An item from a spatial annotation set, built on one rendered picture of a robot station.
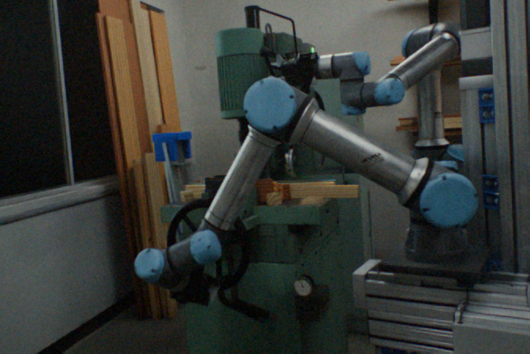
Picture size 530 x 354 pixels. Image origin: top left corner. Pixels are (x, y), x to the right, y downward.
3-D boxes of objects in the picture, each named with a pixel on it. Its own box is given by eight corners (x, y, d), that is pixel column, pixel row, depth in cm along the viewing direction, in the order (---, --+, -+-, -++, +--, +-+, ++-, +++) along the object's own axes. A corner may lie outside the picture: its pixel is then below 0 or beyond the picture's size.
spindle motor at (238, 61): (212, 120, 175) (205, 31, 173) (234, 119, 191) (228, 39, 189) (257, 117, 168) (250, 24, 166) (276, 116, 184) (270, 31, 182)
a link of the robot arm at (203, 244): (215, 221, 122) (177, 239, 124) (203, 232, 111) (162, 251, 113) (229, 250, 122) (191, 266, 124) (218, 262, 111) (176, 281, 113)
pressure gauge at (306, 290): (293, 302, 153) (292, 276, 152) (297, 297, 156) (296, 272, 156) (313, 303, 150) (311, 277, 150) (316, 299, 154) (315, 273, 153)
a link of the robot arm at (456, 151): (472, 189, 154) (471, 146, 153) (437, 186, 165) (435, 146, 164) (496, 184, 160) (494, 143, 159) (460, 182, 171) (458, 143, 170)
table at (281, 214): (144, 228, 169) (143, 210, 169) (191, 211, 197) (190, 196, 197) (312, 232, 145) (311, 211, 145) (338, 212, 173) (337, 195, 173)
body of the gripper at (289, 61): (282, 52, 160) (319, 47, 155) (290, 73, 165) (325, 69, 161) (278, 66, 155) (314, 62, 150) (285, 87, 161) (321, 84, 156)
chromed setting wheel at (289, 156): (284, 179, 183) (281, 146, 182) (295, 175, 194) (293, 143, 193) (292, 179, 182) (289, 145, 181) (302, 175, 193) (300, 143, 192)
